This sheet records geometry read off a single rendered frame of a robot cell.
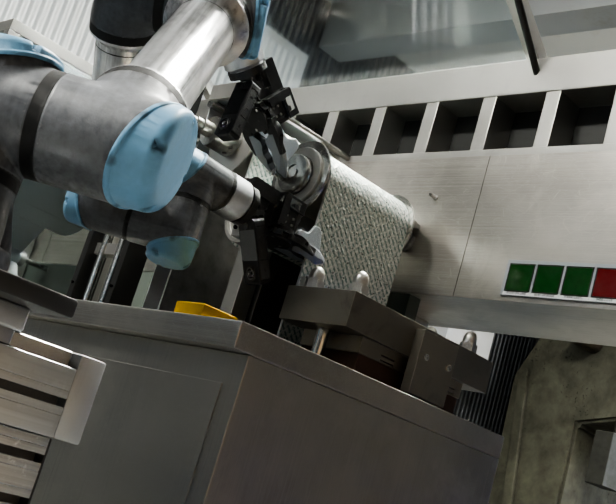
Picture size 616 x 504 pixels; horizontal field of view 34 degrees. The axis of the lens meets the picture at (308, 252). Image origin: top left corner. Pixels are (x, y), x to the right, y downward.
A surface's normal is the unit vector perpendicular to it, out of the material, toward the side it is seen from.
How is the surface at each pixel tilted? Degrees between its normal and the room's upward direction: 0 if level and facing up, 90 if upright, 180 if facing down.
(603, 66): 90
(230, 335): 90
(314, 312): 90
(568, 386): 90
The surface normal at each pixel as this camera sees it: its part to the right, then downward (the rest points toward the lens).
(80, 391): 0.70, 0.04
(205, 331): -0.67, -0.36
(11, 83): 0.11, -0.47
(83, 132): -0.04, 0.02
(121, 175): -0.13, 0.51
